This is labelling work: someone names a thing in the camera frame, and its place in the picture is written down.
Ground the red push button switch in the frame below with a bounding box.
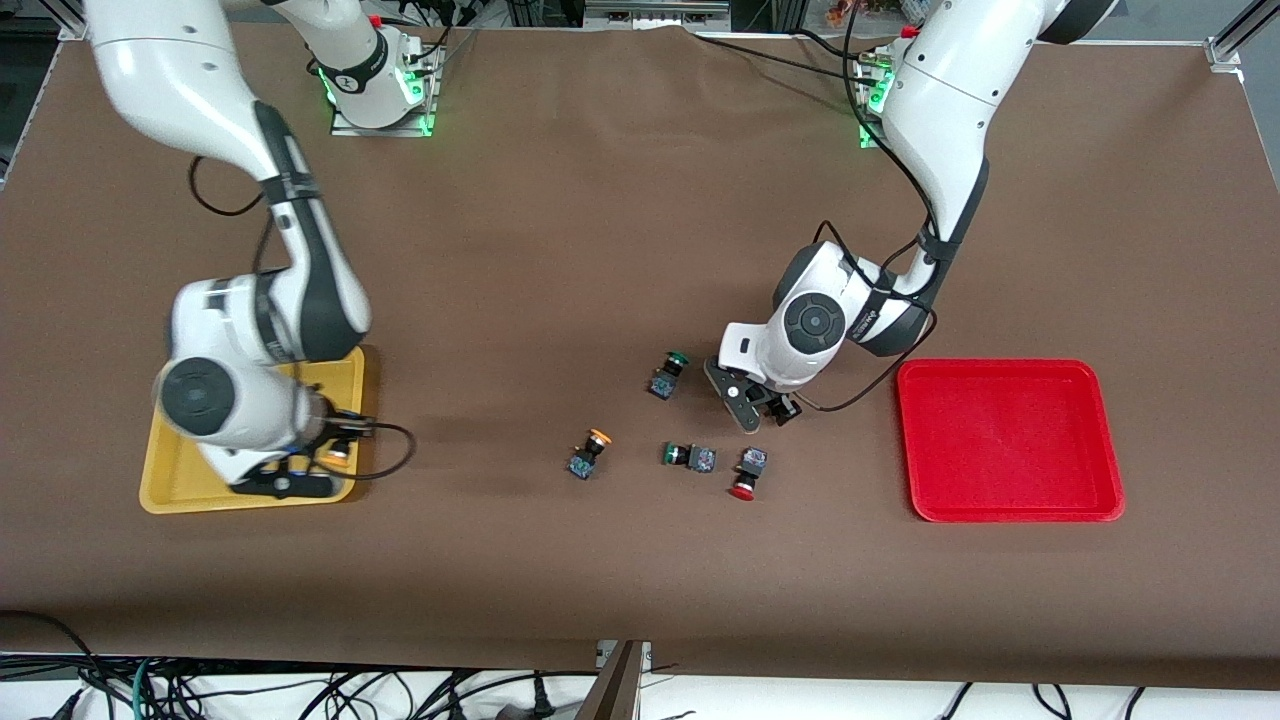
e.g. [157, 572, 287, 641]
[727, 446, 769, 502]

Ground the yellow plastic tray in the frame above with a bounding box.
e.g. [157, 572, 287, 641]
[139, 345, 366, 515]

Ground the brown table cover sheet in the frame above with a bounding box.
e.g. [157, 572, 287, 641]
[0, 18, 1280, 691]

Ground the red plastic tray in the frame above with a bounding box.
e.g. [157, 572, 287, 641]
[896, 358, 1127, 524]

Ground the silver equipment box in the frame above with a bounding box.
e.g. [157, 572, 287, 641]
[585, 0, 731, 31]

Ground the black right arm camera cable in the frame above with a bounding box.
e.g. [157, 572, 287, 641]
[188, 155, 415, 482]

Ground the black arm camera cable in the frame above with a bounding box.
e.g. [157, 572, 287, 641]
[188, 155, 415, 482]
[795, 0, 943, 414]

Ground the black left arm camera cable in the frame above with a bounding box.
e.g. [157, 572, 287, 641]
[795, 0, 943, 414]

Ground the green push button switch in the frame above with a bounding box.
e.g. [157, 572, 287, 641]
[646, 350, 693, 402]
[661, 441, 718, 475]

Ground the metal table bracket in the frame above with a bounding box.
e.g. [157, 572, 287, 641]
[597, 640, 653, 673]

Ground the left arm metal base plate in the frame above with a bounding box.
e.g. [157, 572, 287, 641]
[855, 50, 896, 151]

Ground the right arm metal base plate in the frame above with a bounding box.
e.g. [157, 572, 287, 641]
[330, 48, 439, 139]

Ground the dark brown post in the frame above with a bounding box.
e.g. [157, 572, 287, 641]
[578, 645, 643, 720]

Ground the black cable across table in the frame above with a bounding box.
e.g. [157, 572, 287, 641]
[685, 30, 871, 81]

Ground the black base cable bundle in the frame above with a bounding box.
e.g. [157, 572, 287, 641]
[385, 0, 479, 63]

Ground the black equipment frame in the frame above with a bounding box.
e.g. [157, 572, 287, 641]
[505, 0, 586, 29]

